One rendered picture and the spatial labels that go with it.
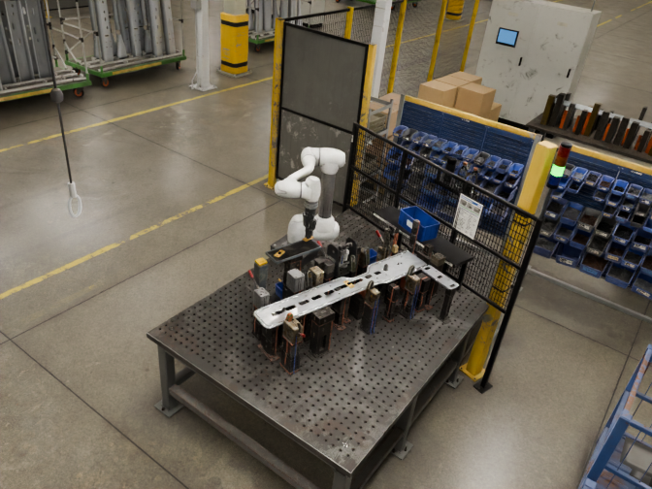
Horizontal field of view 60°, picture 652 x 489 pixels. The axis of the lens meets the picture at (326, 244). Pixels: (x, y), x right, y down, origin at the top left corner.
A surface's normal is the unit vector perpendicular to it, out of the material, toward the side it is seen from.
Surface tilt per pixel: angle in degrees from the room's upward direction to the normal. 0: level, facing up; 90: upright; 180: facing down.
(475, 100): 90
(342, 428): 0
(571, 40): 90
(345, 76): 90
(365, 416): 0
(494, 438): 0
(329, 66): 89
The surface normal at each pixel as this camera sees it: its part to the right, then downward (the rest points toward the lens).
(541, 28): -0.59, 0.39
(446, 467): 0.10, -0.84
